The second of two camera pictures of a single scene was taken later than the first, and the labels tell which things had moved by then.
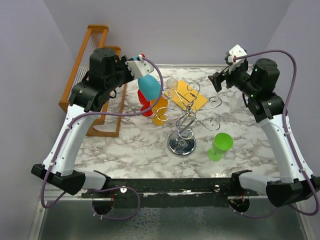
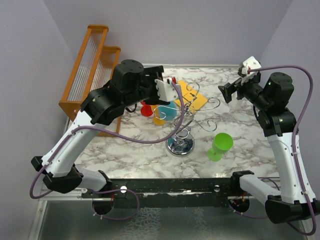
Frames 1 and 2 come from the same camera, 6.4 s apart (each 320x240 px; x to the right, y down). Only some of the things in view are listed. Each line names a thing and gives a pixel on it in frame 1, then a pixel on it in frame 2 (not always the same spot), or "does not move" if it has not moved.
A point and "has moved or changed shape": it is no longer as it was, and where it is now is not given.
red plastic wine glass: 146,104 does not move
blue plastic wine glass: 149,86 has moved or changed shape
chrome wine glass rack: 182,142 does not move
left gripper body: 122,74 to 148,89
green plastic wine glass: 222,143 does not move
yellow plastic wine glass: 159,110 does not move
